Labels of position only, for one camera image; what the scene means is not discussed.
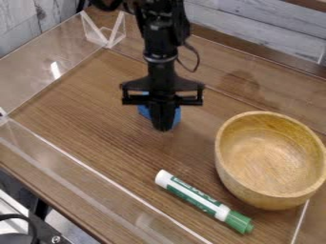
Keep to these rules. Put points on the blue foam block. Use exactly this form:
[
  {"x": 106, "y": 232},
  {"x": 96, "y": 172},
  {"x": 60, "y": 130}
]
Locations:
[{"x": 145, "y": 112}]

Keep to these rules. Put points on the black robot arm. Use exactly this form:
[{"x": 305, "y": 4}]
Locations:
[{"x": 164, "y": 25}]

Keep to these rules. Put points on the black equipment with cable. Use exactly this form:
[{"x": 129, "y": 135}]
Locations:
[{"x": 39, "y": 232}]

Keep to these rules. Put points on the green white marker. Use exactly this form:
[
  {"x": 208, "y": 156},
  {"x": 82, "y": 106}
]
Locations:
[{"x": 239, "y": 221}]

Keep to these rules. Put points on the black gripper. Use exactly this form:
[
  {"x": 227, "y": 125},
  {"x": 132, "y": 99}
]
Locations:
[{"x": 162, "y": 86}]

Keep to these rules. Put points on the brown wooden bowl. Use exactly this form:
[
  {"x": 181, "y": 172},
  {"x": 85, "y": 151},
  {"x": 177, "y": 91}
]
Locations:
[{"x": 271, "y": 160}]

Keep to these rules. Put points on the clear acrylic tray wall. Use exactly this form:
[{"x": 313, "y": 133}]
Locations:
[{"x": 88, "y": 153}]

